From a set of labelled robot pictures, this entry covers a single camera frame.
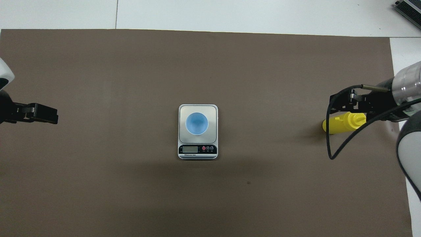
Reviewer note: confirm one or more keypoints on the yellow squeeze bottle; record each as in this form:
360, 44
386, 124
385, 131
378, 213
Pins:
342, 123

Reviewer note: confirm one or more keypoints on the silver digital kitchen scale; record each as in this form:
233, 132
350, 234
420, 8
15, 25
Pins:
197, 149

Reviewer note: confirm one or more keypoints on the grey ribbed metal box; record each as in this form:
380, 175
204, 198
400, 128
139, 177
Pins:
409, 10

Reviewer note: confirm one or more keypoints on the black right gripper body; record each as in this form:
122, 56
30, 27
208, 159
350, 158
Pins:
381, 102

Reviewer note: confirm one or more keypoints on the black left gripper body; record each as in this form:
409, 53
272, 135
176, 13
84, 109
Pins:
6, 110

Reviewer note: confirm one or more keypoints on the brown paper mat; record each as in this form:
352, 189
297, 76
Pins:
131, 82

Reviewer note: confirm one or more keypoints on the light blue plastic cup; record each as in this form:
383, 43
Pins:
196, 123

